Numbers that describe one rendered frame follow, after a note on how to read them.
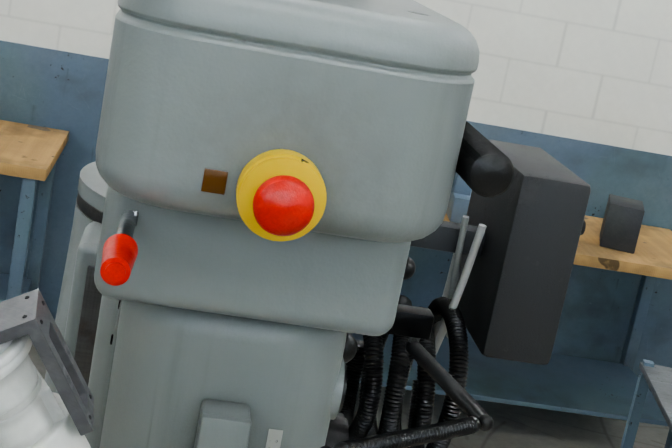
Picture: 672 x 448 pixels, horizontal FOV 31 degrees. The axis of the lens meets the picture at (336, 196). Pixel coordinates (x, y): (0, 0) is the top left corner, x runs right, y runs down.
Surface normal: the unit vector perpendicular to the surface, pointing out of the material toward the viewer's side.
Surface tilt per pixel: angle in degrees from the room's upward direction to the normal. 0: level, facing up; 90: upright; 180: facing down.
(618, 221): 90
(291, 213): 92
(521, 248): 90
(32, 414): 77
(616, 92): 90
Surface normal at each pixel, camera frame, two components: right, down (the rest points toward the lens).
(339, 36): 0.13, 0.08
